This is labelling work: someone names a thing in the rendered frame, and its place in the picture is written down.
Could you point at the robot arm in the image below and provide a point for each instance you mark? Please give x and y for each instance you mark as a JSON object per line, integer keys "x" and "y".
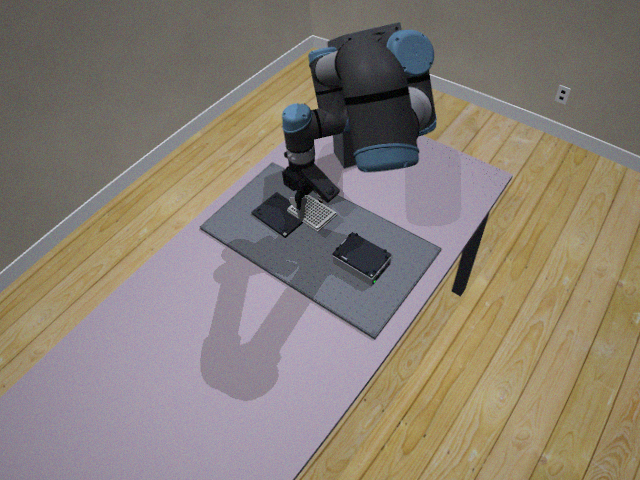
{"x": 382, "y": 127}

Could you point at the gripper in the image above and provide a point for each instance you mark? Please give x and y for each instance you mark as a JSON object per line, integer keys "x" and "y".
{"x": 293, "y": 180}

